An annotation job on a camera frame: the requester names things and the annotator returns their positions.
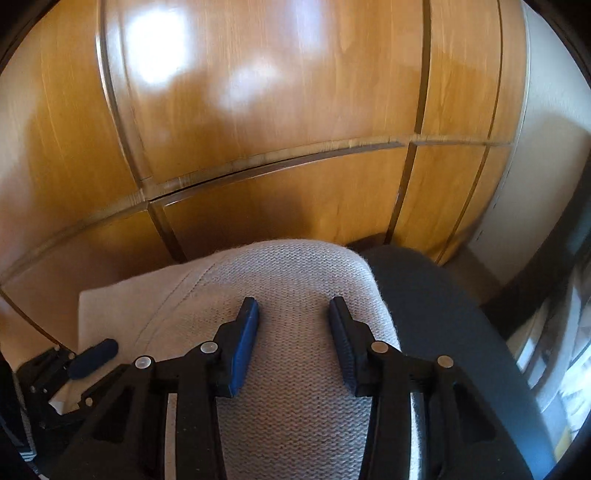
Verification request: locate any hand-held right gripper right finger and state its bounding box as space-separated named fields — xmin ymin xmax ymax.
xmin=328 ymin=296 xmax=527 ymax=480

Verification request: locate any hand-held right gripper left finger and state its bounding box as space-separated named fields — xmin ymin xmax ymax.
xmin=58 ymin=298 xmax=260 ymax=480

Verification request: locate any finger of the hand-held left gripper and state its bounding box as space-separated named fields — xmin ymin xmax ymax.
xmin=18 ymin=338 xmax=118 ymax=398

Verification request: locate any beige knit sweater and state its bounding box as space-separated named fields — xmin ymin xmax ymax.
xmin=139 ymin=239 xmax=426 ymax=480

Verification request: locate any white folded cloth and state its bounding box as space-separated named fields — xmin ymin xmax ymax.
xmin=48 ymin=265 xmax=204 ymax=416

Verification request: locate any wooden wardrobe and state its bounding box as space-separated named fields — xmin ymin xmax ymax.
xmin=0 ymin=0 xmax=529 ymax=370

